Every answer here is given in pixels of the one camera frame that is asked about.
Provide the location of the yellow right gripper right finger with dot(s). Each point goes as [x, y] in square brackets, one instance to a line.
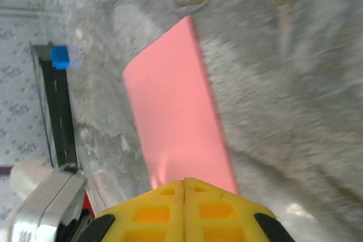
[221, 219]

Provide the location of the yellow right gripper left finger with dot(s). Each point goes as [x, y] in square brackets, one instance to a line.
[153, 219]

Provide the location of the pink paper sheet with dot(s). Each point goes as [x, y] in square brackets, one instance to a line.
[175, 106]

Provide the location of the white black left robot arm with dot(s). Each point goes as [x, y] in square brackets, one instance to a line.
[42, 205]

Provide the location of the black white checkerboard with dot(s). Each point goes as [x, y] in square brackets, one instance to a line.
[59, 111]

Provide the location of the small blue cube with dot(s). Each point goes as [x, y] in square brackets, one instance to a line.
[60, 57]

